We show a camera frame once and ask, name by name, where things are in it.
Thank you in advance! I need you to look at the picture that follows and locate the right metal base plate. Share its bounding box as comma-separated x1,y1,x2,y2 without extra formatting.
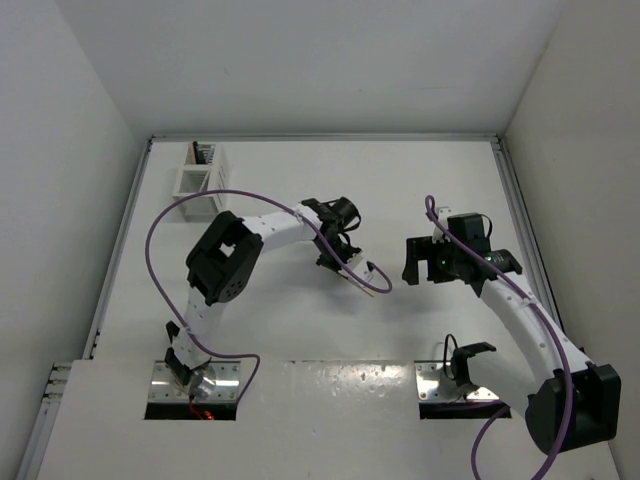
414,361,499,406

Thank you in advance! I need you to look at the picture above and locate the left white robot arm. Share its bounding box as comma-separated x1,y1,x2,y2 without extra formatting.
165,197,367,386

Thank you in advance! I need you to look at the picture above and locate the white slotted organizer box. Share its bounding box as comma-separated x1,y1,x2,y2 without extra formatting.
173,141,231,221

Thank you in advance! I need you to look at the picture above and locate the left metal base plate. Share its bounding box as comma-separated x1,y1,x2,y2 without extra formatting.
148,361,241,404

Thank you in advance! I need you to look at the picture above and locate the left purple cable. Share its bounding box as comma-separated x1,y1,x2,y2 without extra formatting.
144,188,394,401

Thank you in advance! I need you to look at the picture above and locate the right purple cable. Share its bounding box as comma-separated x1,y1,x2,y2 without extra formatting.
423,194,576,480

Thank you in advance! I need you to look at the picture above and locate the purple cable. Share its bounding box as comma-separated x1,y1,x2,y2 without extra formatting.
144,188,394,401
423,194,576,480

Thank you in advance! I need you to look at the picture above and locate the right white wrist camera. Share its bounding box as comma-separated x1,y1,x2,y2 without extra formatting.
432,206,454,244

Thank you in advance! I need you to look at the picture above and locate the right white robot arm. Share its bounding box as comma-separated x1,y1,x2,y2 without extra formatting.
402,207,621,454

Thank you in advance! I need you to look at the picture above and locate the dark green gold mascara tube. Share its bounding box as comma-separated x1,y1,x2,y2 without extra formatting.
192,141,207,165

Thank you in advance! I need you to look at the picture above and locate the metal base plate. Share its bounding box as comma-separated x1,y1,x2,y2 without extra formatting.
148,361,241,404
414,361,499,406

